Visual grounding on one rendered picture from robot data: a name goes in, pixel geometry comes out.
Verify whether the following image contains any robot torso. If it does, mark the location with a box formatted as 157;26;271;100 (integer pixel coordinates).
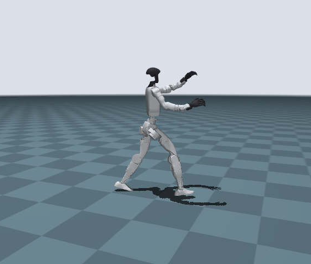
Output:
142;85;161;135

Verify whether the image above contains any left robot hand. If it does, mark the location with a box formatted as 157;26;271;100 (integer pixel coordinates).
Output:
180;71;197;83

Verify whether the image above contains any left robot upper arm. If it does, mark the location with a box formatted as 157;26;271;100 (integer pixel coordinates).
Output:
158;85;172;94

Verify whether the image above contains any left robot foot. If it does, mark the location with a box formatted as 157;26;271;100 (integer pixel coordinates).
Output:
114;181;133;191

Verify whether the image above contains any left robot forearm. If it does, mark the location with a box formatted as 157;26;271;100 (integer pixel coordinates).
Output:
169;81;186;91

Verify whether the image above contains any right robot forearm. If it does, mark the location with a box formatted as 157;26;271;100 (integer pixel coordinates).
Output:
164;102;190;112

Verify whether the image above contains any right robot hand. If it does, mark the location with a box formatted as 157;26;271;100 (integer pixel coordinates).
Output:
186;98;206;111

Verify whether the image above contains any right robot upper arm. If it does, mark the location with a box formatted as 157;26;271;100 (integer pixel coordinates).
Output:
151;88;170;111

